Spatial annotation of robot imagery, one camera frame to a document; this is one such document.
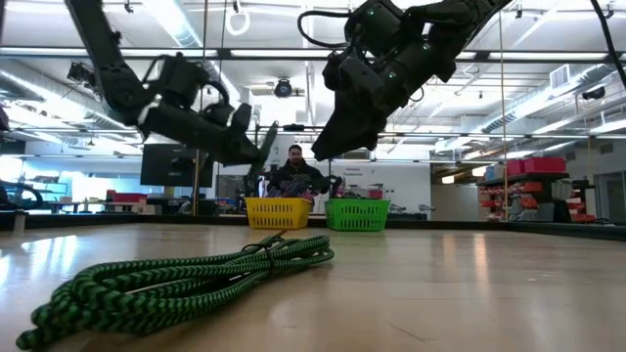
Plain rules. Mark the person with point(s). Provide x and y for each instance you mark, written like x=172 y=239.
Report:
x=296 y=168

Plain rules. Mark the green plastic basket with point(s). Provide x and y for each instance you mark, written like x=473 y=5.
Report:
x=357 y=215

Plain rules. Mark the metal upright pole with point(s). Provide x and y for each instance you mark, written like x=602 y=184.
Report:
x=197 y=195
x=504 y=146

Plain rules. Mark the storage shelf with bins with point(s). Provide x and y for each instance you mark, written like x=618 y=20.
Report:
x=538 y=195

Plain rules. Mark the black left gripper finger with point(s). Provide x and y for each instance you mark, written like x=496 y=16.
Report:
x=239 y=154

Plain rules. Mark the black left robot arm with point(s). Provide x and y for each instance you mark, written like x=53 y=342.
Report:
x=105 y=63

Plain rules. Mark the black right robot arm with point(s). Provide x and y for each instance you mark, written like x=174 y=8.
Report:
x=440 y=29

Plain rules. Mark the red box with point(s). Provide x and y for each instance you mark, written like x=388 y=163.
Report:
x=128 y=197

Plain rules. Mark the yellow plastic basket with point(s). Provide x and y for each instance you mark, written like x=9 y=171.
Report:
x=279 y=212

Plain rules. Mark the black overhead camera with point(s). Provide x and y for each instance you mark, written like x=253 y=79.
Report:
x=282 y=88

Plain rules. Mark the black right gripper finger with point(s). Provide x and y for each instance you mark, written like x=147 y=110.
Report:
x=349 y=129

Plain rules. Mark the black aluminium table frame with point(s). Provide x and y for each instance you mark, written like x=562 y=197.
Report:
x=440 y=226

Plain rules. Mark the large red storage bin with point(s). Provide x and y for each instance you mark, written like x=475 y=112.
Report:
x=544 y=164

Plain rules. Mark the black monitor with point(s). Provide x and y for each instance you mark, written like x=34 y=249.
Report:
x=171 y=166

